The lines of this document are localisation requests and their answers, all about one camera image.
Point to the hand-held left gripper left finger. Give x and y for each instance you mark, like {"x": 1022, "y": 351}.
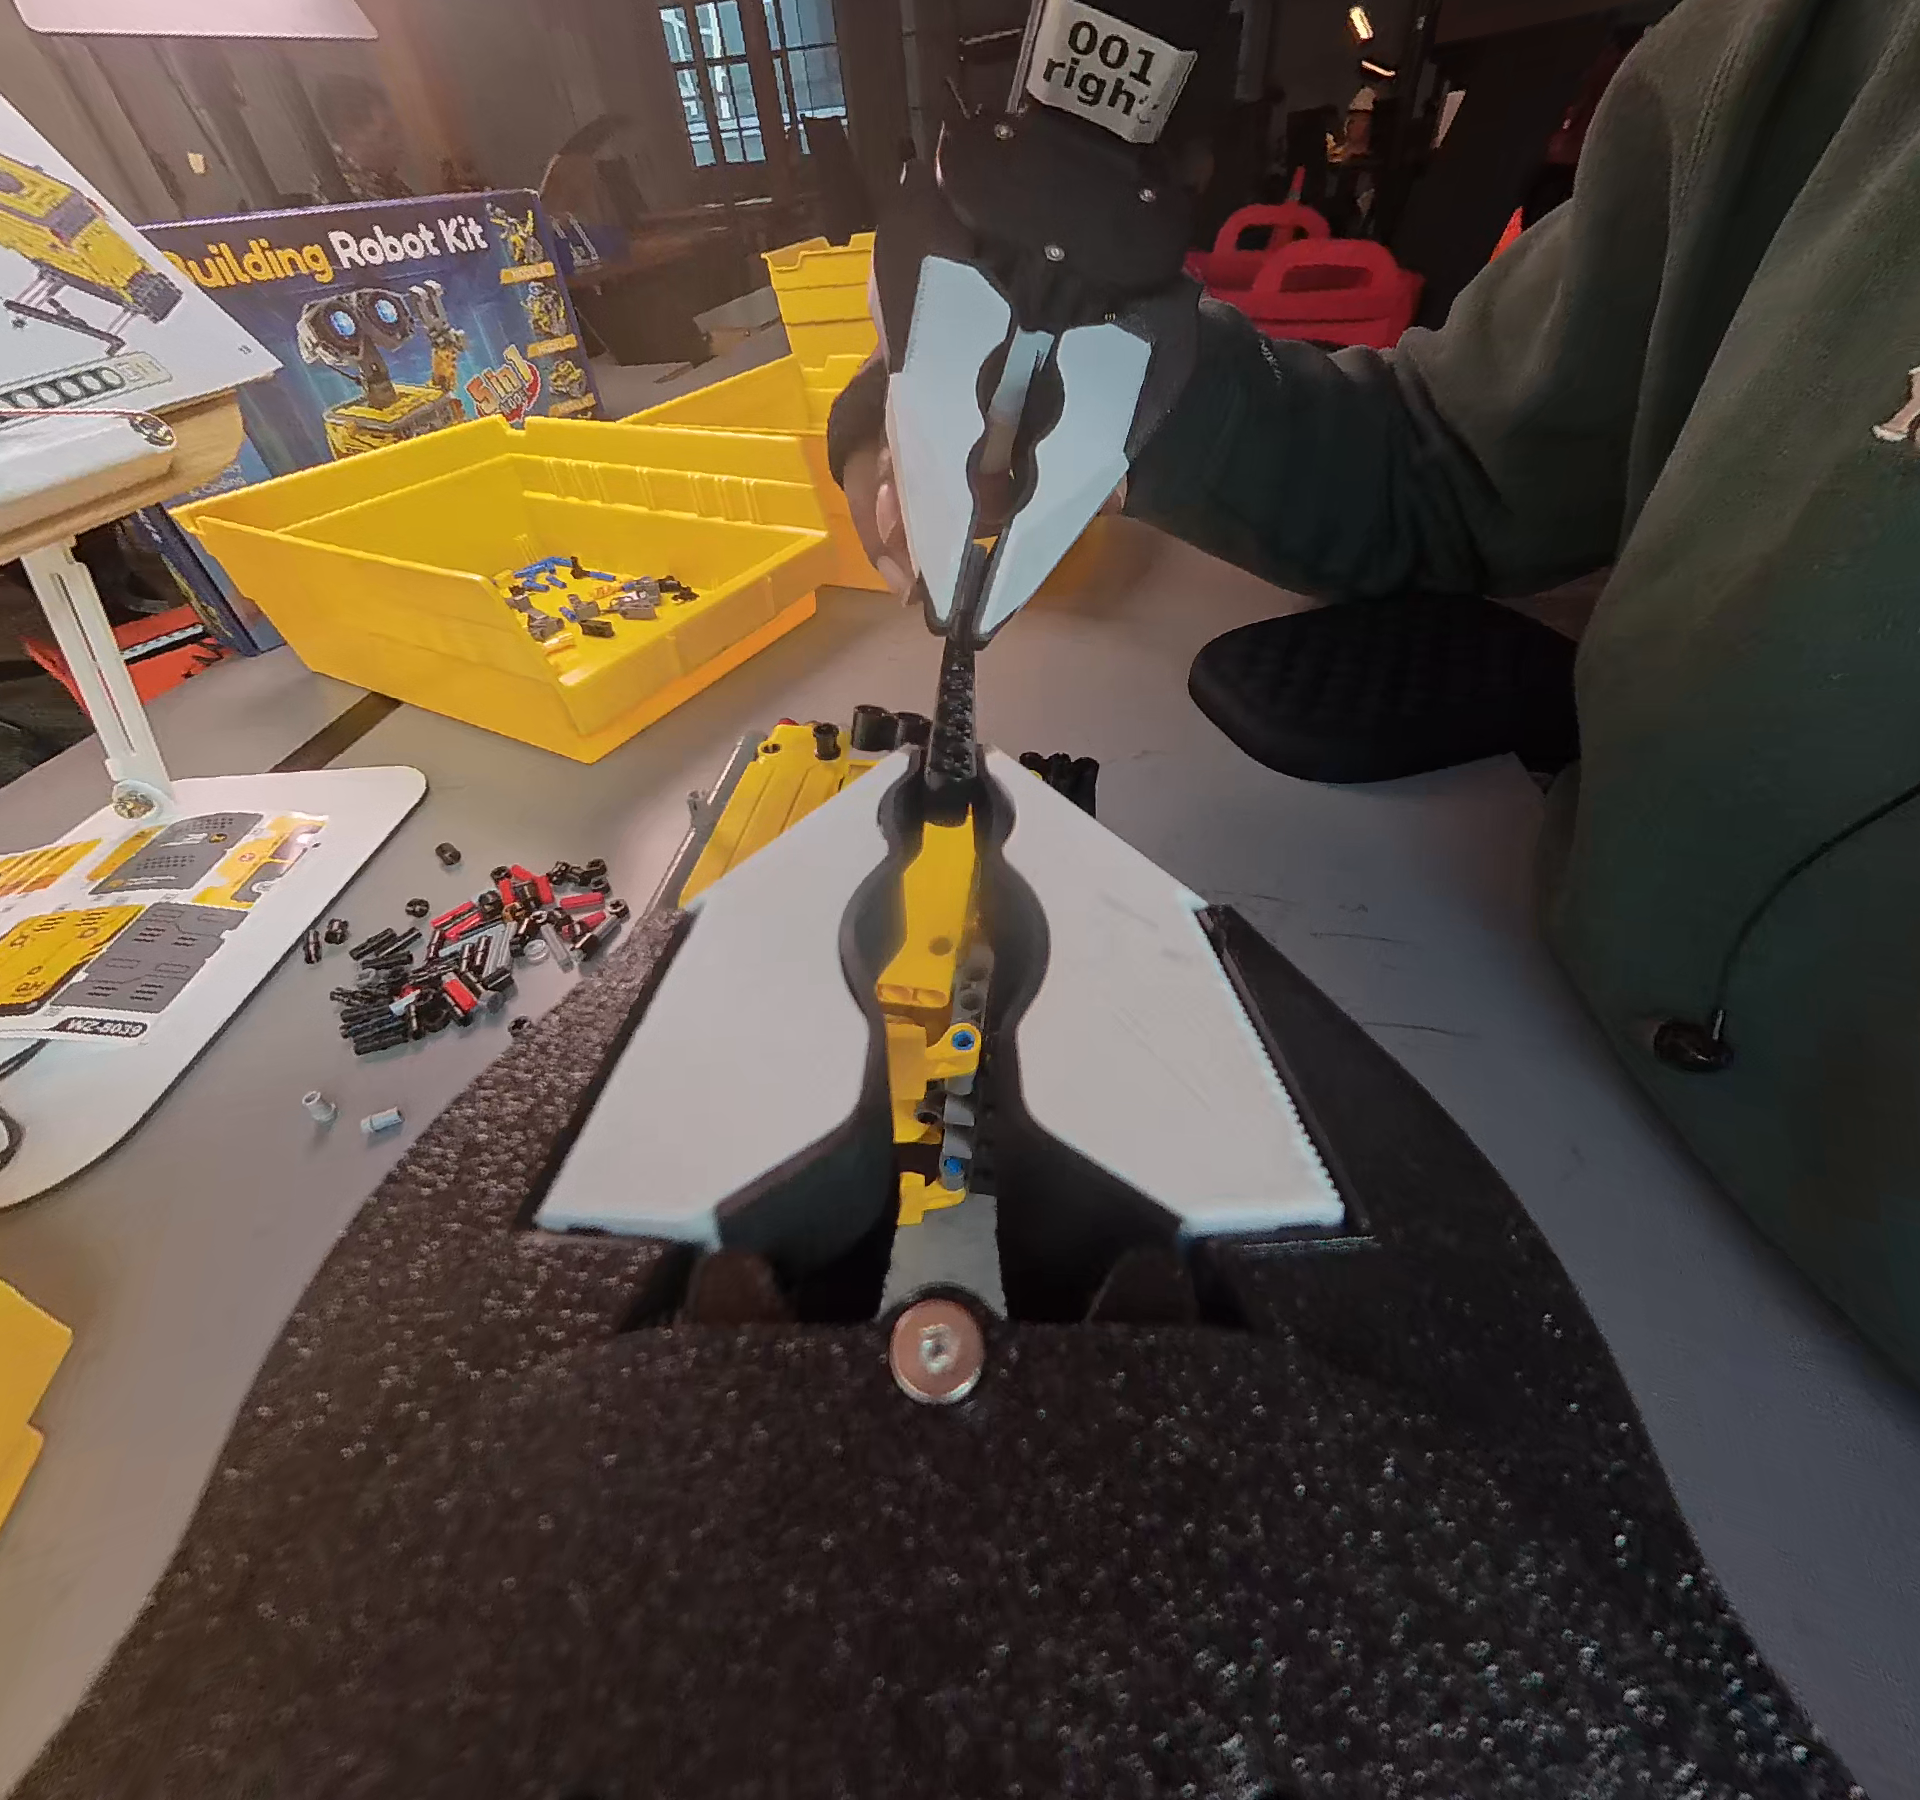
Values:
{"x": 705, "y": 1076}

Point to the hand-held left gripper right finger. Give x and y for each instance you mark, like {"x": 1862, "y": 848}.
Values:
{"x": 1167, "y": 1064}

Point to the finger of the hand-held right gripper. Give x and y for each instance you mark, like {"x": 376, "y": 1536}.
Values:
{"x": 1089, "y": 432}
{"x": 940, "y": 418}

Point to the yellow black lego model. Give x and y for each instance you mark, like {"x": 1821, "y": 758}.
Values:
{"x": 940, "y": 902}

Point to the black lego beam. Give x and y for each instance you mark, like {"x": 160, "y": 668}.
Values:
{"x": 955, "y": 721}

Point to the person's right forearm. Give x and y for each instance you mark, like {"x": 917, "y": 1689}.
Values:
{"x": 1352, "y": 476}

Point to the assorted small lego pieces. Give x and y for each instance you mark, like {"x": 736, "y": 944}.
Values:
{"x": 602, "y": 608}

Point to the lego instruction booklet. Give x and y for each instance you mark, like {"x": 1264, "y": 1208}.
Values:
{"x": 90, "y": 330}

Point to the person's right hand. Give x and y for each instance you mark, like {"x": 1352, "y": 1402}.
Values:
{"x": 867, "y": 476}

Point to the yellow plastic bin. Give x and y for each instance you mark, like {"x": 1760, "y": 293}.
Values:
{"x": 723, "y": 403}
{"x": 815, "y": 283}
{"x": 31, "y": 1383}
{"x": 376, "y": 585}

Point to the red plastic object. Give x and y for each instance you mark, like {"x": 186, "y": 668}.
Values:
{"x": 1323, "y": 293}

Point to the pile of black red pins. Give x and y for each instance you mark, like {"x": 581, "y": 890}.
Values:
{"x": 451, "y": 983}

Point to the paned window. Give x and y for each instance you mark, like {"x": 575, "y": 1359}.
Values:
{"x": 723, "y": 76}

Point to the white book stand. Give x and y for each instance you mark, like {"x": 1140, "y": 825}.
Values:
{"x": 345, "y": 800}

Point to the blue robot kit box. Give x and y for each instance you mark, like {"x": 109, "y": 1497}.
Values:
{"x": 451, "y": 269}

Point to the yellow grey sticker sheet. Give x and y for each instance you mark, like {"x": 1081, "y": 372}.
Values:
{"x": 150, "y": 931}

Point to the person's green sweatshirt torso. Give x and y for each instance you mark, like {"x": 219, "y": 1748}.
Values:
{"x": 1767, "y": 630}

